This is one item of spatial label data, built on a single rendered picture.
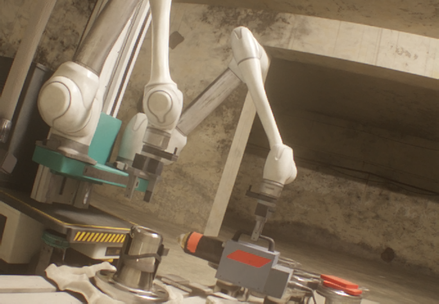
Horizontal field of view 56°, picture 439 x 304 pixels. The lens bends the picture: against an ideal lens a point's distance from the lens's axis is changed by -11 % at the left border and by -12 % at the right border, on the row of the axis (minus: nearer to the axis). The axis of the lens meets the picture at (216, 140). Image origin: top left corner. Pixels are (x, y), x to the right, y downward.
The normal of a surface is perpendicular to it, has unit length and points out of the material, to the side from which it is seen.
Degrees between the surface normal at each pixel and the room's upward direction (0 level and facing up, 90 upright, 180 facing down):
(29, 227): 90
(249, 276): 90
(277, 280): 90
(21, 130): 90
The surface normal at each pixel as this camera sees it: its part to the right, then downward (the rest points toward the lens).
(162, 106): 0.06, 0.06
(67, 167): 0.89, 0.24
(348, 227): -0.42, -0.22
